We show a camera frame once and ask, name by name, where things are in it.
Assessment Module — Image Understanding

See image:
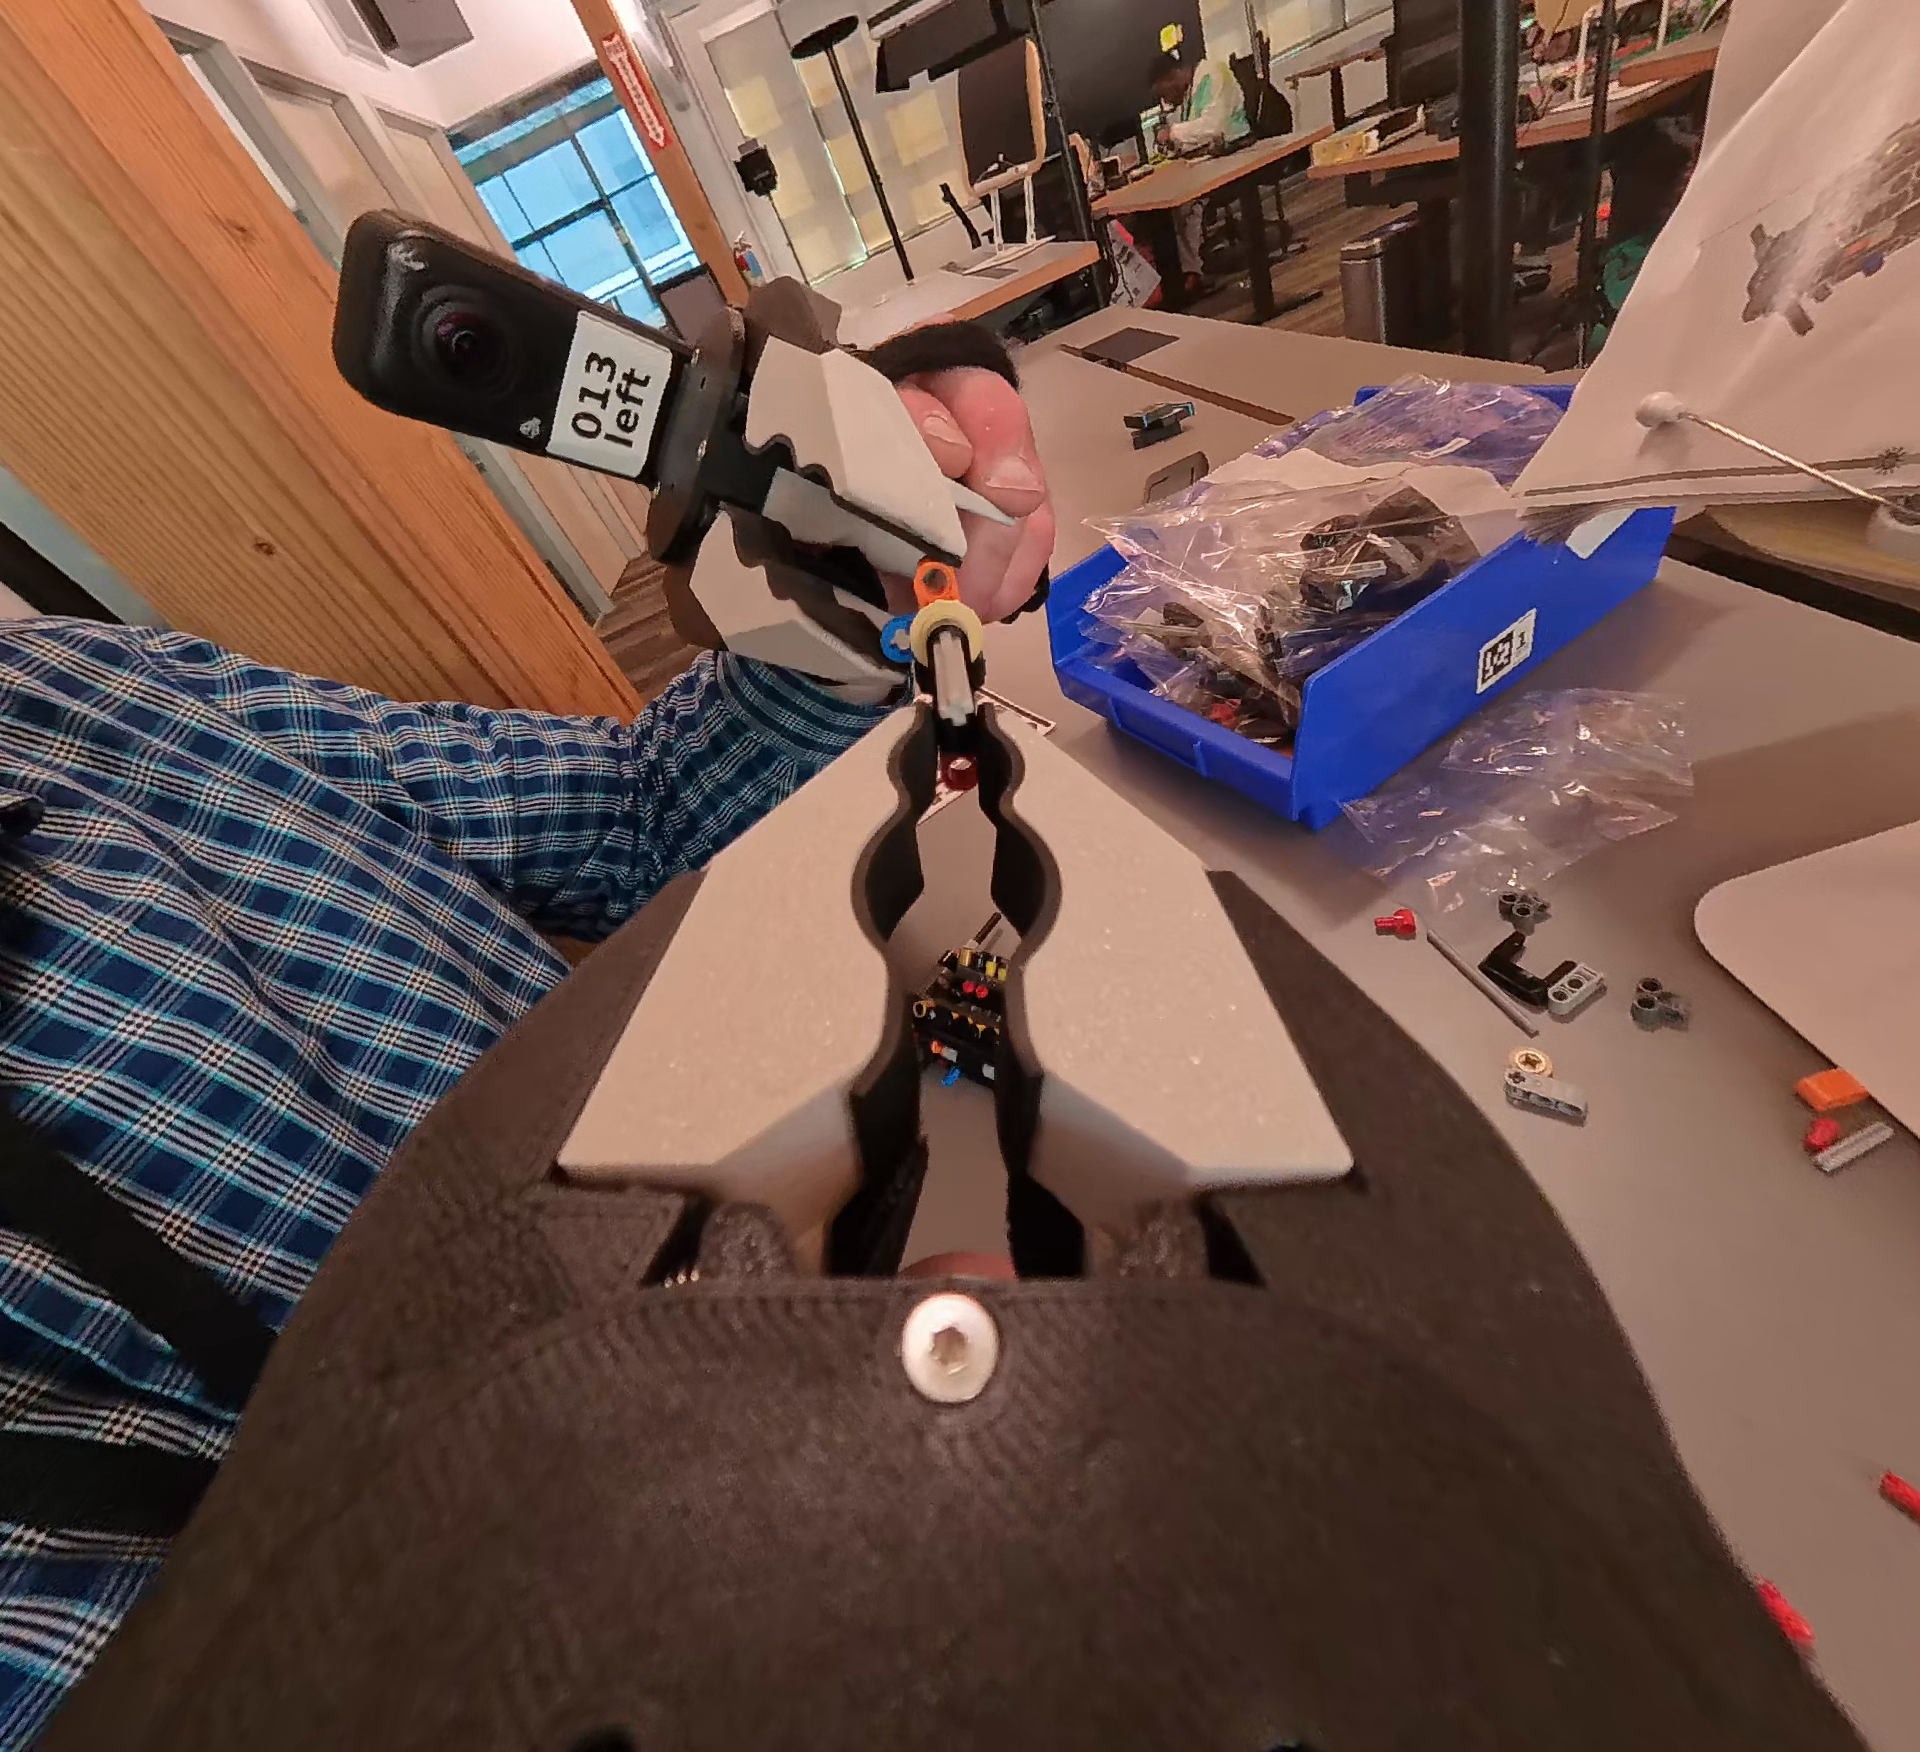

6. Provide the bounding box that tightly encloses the person's left hand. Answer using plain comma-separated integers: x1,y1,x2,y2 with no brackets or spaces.
897,360,1058,621

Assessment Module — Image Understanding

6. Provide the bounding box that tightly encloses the grey trash can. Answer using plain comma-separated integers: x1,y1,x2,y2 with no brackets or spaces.
1337,219,1423,347

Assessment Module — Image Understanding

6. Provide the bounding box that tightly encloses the large black monitor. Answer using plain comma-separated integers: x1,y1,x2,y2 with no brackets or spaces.
1035,0,1205,150

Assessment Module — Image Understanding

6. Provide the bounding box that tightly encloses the lego car chassis model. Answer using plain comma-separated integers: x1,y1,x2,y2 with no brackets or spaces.
911,911,1011,1090

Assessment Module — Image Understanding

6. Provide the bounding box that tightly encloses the black angled lego beam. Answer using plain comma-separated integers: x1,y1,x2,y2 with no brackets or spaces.
1476,931,1578,1006

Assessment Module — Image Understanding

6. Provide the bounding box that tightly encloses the white lego instruction book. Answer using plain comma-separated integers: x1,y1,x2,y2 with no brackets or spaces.
1507,0,1920,531

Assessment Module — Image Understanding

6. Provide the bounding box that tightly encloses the small lego axle assembly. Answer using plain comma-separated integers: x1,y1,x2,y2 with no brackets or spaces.
877,559,994,801

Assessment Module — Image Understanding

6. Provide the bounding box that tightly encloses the pile of clear parts bags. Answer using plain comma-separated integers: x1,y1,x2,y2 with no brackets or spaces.
1078,374,1577,750

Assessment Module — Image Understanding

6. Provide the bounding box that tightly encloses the clear plastic bag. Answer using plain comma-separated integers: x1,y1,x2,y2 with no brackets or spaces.
1339,687,1696,883

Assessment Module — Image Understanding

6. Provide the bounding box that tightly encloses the blue bin with label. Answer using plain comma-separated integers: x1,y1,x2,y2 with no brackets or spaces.
1044,383,1678,831

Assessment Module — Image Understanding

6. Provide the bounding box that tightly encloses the grey beam with tan gear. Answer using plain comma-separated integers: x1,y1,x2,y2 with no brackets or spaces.
1503,1046,1590,1124

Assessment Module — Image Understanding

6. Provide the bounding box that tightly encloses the long grey lego axle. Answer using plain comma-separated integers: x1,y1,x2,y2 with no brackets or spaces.
1421,931,1542,1039

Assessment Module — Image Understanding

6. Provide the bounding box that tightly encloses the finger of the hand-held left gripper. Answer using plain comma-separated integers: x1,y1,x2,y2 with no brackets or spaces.
741,335,1016,568
687,513,919,707

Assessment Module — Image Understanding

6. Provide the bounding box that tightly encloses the wooden office desk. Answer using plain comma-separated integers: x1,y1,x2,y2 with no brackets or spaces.
1087,124,1337,328

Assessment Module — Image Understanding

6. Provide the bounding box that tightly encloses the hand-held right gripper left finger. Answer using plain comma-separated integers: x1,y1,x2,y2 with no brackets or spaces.
554,701,943,1276

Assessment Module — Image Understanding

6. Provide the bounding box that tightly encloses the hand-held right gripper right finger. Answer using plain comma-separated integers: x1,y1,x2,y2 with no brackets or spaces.
978,705,1354,1278

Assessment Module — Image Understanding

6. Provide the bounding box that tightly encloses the person's plaid shirt torso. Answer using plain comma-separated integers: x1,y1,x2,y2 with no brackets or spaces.
0,614,578,1746

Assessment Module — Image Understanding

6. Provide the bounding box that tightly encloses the page holder cord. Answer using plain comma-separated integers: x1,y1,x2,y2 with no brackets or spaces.
1638,392,1920,498

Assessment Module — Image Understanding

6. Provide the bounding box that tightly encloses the person's left forearm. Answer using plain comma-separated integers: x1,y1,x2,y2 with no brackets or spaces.
374,650,909,952

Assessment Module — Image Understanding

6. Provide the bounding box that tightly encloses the black shoulder strap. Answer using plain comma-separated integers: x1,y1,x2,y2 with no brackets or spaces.
0,1107,277,1537

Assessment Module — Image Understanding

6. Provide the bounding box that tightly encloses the black pole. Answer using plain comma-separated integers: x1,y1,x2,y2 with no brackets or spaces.
1458,0,1528,362

